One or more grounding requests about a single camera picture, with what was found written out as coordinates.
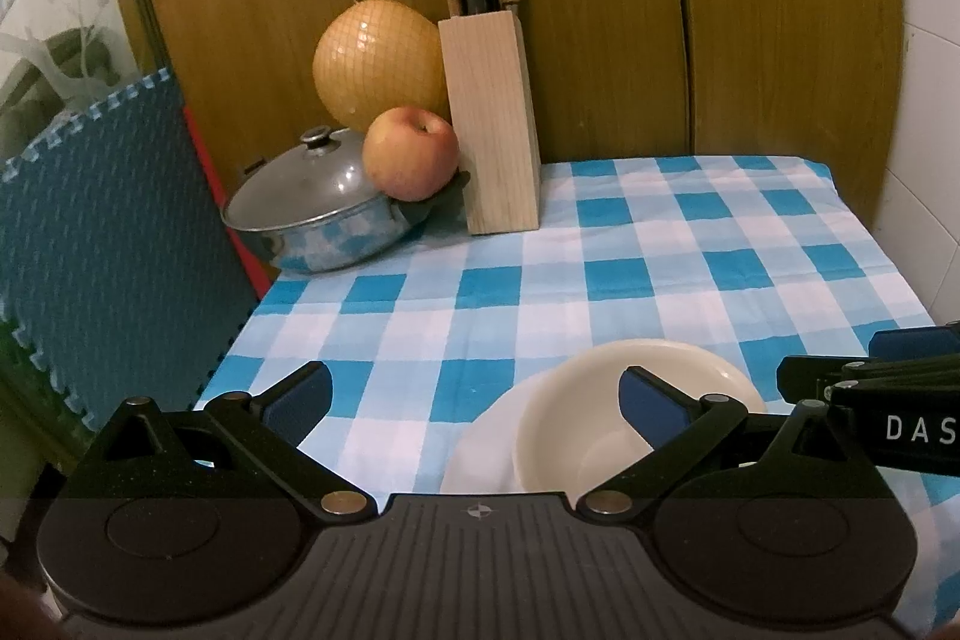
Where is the wooden knife block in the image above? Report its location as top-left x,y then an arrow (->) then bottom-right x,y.
438,12 -> 542,235

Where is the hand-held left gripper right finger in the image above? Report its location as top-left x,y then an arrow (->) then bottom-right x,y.
576,365 -> 875,525

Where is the red apple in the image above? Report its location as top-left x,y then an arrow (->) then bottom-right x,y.
363,106 -> 460,202

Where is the green foam mat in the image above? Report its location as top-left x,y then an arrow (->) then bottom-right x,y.
0,317 -> 98,453

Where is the white plate red flower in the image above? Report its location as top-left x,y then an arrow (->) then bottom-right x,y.
440,370 -> 548,496

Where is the steel cooking pot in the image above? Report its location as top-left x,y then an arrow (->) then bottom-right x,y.
221,126 -> 428,275

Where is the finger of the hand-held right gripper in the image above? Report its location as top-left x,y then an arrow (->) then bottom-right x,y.
776,325 -> 960,405

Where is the yellow pomelo in net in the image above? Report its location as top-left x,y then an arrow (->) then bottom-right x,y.
313,0 -> 449,135

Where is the steel pot lid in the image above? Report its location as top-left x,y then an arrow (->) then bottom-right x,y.
223,126 -> 391,232

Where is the blue foam mat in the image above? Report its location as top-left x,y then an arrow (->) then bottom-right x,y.
0,68 -> 260,435

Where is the white plastic chair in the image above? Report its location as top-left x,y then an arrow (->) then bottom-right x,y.
0,29 -> 121,116

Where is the cream ceramic bowl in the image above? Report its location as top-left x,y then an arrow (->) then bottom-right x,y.
512,338 -> 767,495

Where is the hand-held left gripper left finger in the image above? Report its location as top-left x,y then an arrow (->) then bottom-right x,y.
71,361 -> 378,525

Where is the dark green pot handle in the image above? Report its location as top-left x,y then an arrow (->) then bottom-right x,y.
390,169 -> 470,225

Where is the blue white checkered tablecloth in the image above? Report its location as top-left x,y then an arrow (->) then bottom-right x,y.
191,155 -> 960,633

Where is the wooden cabinet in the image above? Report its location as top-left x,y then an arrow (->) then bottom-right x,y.
112,0 -> 908,221

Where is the red board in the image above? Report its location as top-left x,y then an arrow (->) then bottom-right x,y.
184,104 -> 275,300

